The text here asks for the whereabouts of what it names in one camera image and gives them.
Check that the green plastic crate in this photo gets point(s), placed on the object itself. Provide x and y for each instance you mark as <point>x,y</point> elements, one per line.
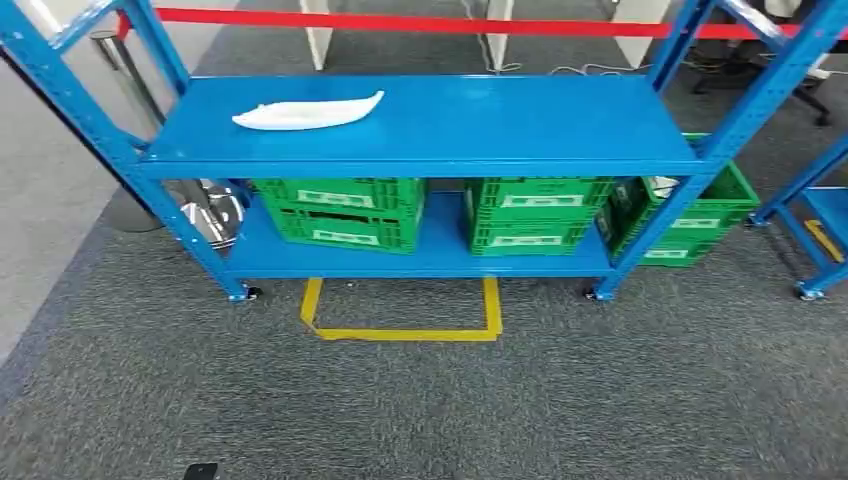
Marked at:
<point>530,222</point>
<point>696,222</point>
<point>344,218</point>

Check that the yellow floor tape outline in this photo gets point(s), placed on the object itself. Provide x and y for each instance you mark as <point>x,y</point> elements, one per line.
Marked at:
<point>404,334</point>

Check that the blue metal shelf rack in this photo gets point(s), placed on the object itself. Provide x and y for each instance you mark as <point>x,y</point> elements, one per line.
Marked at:
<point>430,119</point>
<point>828,205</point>

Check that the white curved car trim part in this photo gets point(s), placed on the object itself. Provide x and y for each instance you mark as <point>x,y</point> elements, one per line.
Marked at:
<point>305,114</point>

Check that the chrome barrier stanchion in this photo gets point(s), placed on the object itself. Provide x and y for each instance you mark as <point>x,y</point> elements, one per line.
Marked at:
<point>212,218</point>

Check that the red barrier belt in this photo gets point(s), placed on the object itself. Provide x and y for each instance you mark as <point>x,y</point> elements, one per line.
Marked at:
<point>397,23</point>

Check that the white plastic part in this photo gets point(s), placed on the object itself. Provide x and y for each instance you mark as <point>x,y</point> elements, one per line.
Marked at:
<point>662,185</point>

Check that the white desk leg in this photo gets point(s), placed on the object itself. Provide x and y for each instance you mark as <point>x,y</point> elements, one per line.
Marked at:
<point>632,53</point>

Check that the black robot foot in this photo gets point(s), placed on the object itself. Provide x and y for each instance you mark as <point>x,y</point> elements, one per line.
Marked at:
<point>200,472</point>

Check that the black office chair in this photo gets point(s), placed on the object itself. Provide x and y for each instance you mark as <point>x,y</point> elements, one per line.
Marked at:
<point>811,102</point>

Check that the white power strip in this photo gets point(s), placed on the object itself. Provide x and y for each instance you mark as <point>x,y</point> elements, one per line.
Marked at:
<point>821,71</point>

